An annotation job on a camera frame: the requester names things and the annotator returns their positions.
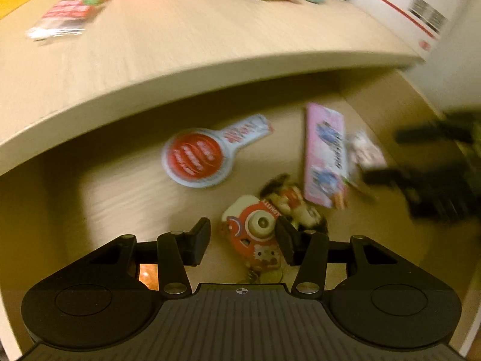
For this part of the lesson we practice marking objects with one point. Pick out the black white doll keychain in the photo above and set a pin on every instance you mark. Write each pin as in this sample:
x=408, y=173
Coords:
x=284, y=193

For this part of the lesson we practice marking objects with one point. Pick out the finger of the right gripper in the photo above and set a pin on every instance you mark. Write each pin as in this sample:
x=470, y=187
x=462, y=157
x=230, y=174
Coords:
x=439, y=130
x=388, y=177

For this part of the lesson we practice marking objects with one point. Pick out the pink card packet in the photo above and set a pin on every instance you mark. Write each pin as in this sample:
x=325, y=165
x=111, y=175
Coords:
x=325, y=158

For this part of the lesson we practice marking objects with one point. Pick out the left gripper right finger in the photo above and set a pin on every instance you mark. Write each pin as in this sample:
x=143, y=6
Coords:
x=307, y=250

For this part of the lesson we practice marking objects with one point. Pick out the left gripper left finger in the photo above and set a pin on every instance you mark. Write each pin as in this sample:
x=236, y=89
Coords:
x=177, y=251

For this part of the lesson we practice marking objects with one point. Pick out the red toy camera keychain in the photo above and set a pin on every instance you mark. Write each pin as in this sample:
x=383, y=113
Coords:
x=249, y=226

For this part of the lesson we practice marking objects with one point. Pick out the clear red snack wrapper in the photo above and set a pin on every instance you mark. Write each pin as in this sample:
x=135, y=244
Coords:
x=65, y=18

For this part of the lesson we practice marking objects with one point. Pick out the red round paddle snack pack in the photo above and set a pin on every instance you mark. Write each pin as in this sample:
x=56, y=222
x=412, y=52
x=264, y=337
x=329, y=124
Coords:
x=200, y=158

